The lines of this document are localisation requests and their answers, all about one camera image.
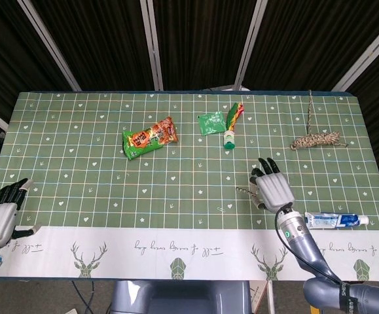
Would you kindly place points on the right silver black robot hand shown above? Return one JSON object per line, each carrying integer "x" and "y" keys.
{"x": 274, "y": 191}

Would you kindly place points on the grey robot torso base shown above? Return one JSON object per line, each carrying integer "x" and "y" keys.
{"x": 176, "y": 297}

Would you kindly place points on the green grid pattern tablecloth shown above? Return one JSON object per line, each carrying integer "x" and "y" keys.
{"x": 176, "y": 183}

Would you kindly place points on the small green foil sachet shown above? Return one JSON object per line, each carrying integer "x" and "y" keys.
{"x": 211, "y": 123}

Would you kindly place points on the white blue toothpaste tube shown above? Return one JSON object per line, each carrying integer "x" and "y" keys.
{"x": 333, "y": 219}

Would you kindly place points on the feather shuttlecock with green base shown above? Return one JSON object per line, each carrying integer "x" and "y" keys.
{"x": 230, "y": 139}

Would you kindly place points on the small silver paper clip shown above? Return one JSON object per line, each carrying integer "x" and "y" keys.
{"x": 221, "y": 208}

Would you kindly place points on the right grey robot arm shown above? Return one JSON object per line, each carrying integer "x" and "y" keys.
{"x": 305, "y": 250}

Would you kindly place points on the green orange snack bag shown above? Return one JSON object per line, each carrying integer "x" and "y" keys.
{"x": 148, "y": 137}

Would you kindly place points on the metal corkscrew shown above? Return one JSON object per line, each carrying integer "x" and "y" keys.
{"x": 243, "y": 190}

